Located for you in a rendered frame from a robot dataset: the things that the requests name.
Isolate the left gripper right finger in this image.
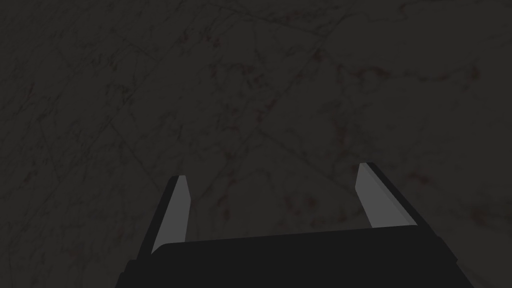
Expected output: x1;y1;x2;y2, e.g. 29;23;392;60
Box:
355;161;430;229

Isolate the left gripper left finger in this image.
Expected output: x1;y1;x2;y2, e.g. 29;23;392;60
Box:
137;174;191;261

